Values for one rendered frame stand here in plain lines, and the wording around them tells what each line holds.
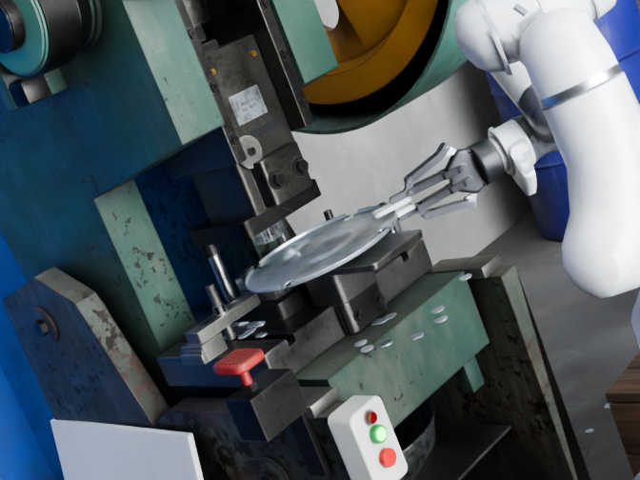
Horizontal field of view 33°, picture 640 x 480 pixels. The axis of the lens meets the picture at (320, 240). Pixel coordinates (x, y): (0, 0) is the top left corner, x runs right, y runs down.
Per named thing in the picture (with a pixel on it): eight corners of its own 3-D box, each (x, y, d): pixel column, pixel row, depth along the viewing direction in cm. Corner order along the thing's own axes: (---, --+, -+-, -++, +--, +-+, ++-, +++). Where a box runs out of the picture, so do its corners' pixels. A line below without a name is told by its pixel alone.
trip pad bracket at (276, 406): (337, 472, 166) (290, 361, 161) (296, 510, 160) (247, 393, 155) (310, 470, 170) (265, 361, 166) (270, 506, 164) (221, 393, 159)
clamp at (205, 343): (271, 317, 190) (250, 265, 188) (205, 365, 179) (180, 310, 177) (250, 319, 194) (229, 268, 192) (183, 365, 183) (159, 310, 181)
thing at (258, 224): (330, 206, 196) (318, 177, 194) (255, 252, 183) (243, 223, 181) (271, 214, 207) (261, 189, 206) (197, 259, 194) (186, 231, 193)
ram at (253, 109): (330, 179, 189) (267, 18, 182) (273, 213, 179) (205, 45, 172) (266, 191, 202) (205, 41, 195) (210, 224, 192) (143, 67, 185)
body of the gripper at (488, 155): (499, 173, 193) (453, 198, 192) (479, 131, 191) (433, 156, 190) (512, 180, 185) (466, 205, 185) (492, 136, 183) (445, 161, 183)
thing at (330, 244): (290, 234, 206) (289, 230, 206) (421, 193, 190) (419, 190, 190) (218, 308, 183) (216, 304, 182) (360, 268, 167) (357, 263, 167)
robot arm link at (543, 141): (506, 78, 179) (538, 121, 174) (575, 41, 179) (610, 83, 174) (510, 136, 194) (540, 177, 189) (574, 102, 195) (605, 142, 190)
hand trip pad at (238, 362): (284, 391, 159) (265, 346, 158) (257, 412, 155) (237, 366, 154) (254, 390, 164) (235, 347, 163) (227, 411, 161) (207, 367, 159)
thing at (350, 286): (450, 298, 182) (423, 225, 179) (401, 337, 173) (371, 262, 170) (345, 305, 200) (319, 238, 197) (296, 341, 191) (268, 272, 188)
